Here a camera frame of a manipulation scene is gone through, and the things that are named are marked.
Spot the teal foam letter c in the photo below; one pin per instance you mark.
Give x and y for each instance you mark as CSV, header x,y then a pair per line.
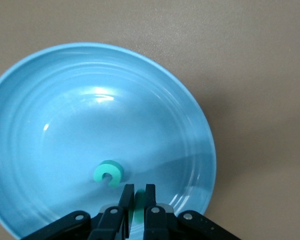
x,y
115,172

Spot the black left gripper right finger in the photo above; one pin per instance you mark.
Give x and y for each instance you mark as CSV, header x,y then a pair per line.
x,y
157,222

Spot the blue plate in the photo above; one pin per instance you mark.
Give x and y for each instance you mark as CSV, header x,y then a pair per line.
x,y
65,125

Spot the teal foam letter r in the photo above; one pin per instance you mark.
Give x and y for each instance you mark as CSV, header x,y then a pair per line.
x,y
140,207

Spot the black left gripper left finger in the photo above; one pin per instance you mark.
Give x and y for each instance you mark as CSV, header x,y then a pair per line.
x,y
110,222

